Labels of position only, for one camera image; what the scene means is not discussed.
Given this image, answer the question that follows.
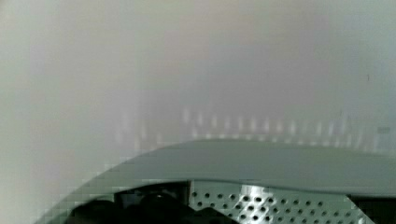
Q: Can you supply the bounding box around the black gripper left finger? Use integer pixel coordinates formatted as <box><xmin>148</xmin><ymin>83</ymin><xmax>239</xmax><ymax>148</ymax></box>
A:
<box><xmin>64</xmin><ymin>181</ymin><xmax>239</xmax><ymax>224</ymax></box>

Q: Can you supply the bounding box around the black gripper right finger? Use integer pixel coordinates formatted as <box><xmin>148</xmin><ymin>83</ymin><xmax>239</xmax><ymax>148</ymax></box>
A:
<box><xmin>348</xmin><ymin>195</ymin><xmax>396</xmax><ymax>224</ymax></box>

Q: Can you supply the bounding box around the green plastic strainer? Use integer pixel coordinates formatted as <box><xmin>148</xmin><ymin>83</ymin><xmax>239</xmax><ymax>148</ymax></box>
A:
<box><xmin>35</xmin><ymin>140</ymin><xmax>395</xmax><ymax>224</ymax></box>

